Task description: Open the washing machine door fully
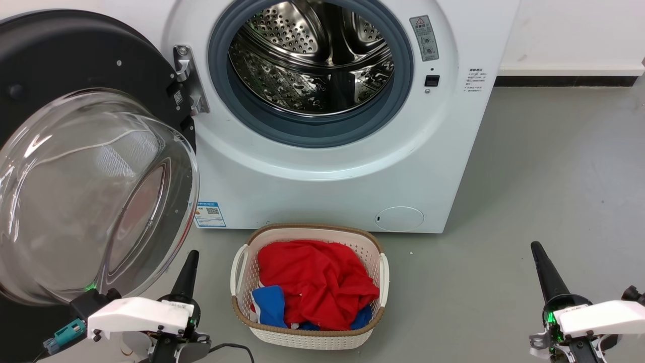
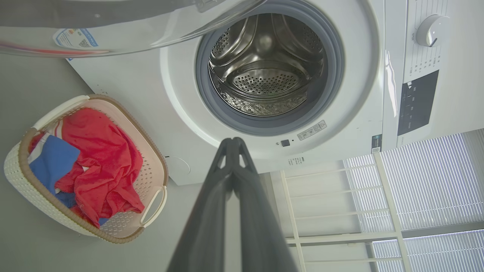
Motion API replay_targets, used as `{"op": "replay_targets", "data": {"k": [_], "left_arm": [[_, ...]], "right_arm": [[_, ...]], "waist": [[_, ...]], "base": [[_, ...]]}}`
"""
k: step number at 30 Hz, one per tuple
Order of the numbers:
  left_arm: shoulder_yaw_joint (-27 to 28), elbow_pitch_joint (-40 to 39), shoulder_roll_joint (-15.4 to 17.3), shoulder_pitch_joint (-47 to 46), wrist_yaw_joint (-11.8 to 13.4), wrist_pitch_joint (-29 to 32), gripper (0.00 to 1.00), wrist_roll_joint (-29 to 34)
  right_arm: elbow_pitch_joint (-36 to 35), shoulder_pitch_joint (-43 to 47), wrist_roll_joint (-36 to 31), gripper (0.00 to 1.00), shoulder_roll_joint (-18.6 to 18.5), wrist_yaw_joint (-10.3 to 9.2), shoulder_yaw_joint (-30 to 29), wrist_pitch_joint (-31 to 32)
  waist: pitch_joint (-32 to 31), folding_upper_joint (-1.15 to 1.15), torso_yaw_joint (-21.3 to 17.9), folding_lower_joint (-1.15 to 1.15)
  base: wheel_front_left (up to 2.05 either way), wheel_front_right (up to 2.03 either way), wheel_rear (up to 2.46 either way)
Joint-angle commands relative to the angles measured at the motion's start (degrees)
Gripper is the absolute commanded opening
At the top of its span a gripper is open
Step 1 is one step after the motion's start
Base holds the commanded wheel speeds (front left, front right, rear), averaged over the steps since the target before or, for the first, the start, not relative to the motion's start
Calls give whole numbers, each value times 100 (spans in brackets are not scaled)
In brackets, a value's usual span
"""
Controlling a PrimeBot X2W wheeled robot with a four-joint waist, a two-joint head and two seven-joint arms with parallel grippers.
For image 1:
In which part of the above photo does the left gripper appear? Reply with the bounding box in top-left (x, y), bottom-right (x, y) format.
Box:
top-left (149, 250), bottom-right (211, 363)

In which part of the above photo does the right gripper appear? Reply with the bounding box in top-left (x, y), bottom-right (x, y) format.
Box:
top-left (529, 241), bottom-right (618, 363)

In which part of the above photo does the black round washer door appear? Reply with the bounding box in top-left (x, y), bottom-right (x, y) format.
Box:
top-left (0, 9), bottom-right (201, 363)

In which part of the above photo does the white front-load washing machine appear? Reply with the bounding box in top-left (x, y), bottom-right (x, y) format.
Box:
top-left (161, 0), bottom-right (521, 234)

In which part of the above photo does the metal door hinge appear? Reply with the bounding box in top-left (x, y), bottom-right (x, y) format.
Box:
top-left (173, 44), bottom-right (210, 115)

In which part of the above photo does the blue energy label sticker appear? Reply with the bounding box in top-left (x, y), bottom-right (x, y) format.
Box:
top-left (194, 201), bottom-right (227, 228)

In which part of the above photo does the blue garment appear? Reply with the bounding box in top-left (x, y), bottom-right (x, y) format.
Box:
top-left (250, 285), bottom-right (373, 331)

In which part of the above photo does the red garment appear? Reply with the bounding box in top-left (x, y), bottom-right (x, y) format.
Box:
top-left (257, 240), bottom-right (380, 331)

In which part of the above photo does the white plastic laundry basket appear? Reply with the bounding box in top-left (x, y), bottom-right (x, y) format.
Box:
top-left (230, 224), bottom-right (390, 350)

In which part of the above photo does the round white filter cover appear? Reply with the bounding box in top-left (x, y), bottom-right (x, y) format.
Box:
top-left (374, 206), bottom-right (425, 232)

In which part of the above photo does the small printed text sticker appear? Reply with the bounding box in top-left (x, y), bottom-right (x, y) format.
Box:
top-left (465, 67), bottom-right (487, 94)

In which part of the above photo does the grey warning sticker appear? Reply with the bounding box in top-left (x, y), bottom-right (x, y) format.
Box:
top-left (409, 15), bottom-right (439, 62)

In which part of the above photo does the teal cable connector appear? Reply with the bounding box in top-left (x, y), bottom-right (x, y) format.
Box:
top-left (43, 319), bottom-right (86, 355)

